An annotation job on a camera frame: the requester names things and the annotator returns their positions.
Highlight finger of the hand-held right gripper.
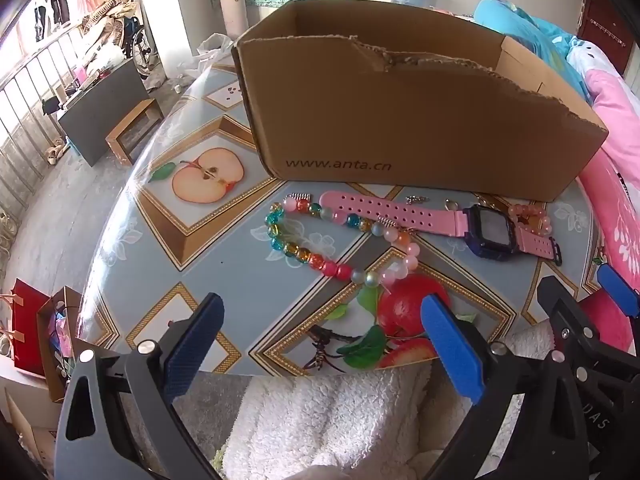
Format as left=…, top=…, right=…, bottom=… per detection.
left=536, top=275, right=608, bottom=361
left=596, top=262, right=640, bottom=318

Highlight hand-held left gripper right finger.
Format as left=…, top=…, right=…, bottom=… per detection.
left=420, top=294, right=588, bottom=480

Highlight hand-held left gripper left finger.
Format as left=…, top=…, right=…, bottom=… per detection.
left=54, top=292, right=226, bottom=480

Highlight pink bead bracelet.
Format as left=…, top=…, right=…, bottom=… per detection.
left=507, top=202, right=553, bottom=236

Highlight pink strap smart watch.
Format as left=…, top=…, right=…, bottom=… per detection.
left=319, top=190, right=563, bottom=267

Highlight colourful glass bead bracelet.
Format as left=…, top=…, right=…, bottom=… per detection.
left=265, top=197, right=421, bottom=288

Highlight brown cardboard box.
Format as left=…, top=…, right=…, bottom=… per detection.
left=231, top=0, right=610, bottom=203

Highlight pink floral blanket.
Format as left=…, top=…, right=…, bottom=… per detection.
left=575, top=67, right=640, bottom=356

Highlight brown paper bag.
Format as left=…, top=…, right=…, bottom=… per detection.
left=36, top=285, right=86, bottom=403

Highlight white fluffy towel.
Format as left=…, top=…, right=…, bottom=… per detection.
left=220, top=327, right=551, bottom=480

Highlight red paper bag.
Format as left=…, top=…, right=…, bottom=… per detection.
left=0, top=277, right=53, bottom=378

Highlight wooden stool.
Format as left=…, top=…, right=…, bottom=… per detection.
left=105, top=97, right=166, bottom=166

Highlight white dotted quilt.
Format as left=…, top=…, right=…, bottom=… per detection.
left=567, top=35, right=640, bottom=91

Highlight beige shoes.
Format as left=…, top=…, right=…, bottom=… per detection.
left=42, top=137, right=68, bottom=163

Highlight grey cabinet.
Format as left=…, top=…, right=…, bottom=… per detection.
left=56, top=57, right=151, bottom=168

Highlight dark red door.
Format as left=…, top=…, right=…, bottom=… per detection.
left=577, top=0, right=636, bottom=81

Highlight metal railing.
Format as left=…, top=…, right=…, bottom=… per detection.
left=0, top=20, right=86, bottom=221

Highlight blue quilt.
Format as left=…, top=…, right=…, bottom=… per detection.
left=472, top=0, right=596, bottom=106

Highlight white plastic bag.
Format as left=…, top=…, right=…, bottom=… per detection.
left=192, top=32, right=236, bottom=78

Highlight wheelchair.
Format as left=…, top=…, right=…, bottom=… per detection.
left=122, top=15, right=156, bottom=78

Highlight pile of beige clothes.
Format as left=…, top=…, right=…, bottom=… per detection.
left=80, top=0, right=146, bottom=63

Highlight dark hanging garment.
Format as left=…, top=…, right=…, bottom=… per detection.
left=32, top=0, right=71, bottom=41

